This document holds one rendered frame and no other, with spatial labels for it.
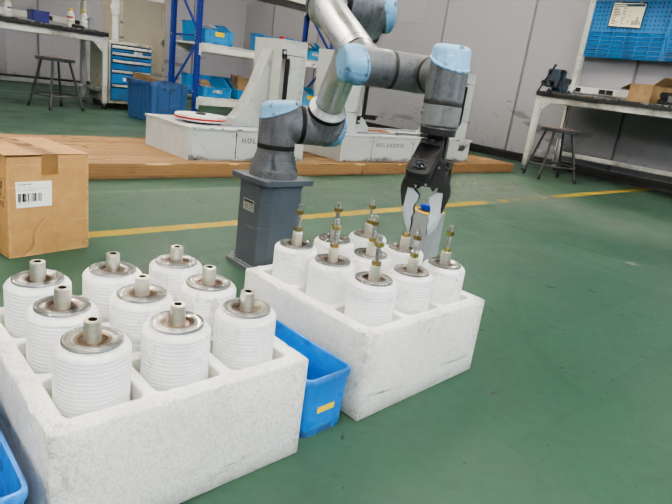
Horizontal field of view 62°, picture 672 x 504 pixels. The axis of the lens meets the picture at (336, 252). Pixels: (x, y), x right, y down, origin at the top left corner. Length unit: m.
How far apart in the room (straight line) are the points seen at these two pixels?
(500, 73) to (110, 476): 6.55
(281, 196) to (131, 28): 5.94
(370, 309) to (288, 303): 0.20
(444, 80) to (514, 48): 5.88
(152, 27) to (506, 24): 4.17
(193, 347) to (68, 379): 0.16
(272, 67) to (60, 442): 3.10
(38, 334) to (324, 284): 0.54
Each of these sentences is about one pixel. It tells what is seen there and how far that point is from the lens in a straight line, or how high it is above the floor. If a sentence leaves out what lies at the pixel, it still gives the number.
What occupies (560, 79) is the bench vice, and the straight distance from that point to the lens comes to 5.82.
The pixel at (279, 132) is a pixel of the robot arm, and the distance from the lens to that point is 1.71.
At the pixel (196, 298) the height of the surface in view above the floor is 0.24.
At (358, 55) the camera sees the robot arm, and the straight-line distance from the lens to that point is 1.13.
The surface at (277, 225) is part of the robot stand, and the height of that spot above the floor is 0.16.
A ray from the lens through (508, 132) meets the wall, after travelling 6.88.
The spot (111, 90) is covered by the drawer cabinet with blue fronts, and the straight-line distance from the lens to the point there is 6.60.
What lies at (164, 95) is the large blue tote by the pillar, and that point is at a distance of 5.70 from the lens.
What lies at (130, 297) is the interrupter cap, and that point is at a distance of 0.92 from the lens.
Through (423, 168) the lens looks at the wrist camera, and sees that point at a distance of 1.04.
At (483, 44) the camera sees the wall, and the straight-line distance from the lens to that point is 7.20.
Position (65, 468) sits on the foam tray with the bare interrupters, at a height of 0.13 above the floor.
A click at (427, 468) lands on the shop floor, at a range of 1.04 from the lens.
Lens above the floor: 0.61
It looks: 17 degrees down
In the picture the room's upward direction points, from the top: 8 degrees clockwise
